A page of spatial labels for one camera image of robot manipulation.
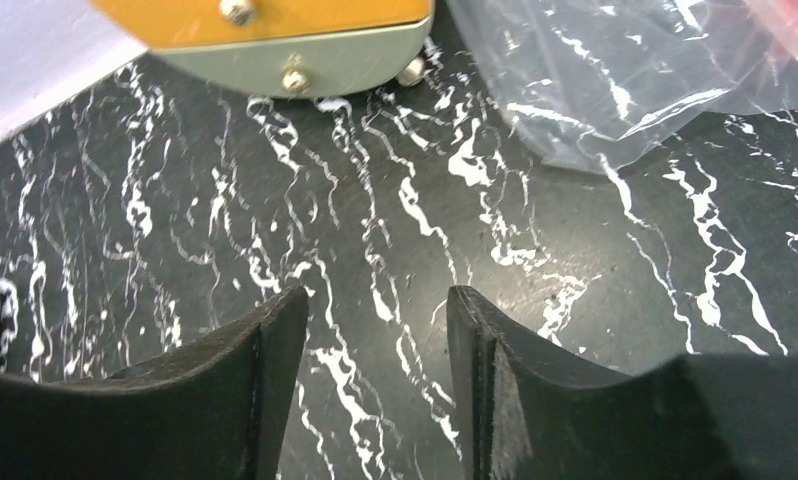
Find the round pastel drawer cabinet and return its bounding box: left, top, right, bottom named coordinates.
left=93, top=0, right=435, bottom=98

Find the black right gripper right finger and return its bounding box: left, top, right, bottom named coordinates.
left=447, top=286, right=798, bottom=479

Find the clear zip top bag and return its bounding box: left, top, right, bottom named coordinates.
left=449, top=0, right=798, bottom=173

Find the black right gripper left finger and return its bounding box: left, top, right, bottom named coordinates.
left=0, top=286, right=309, bottom=479

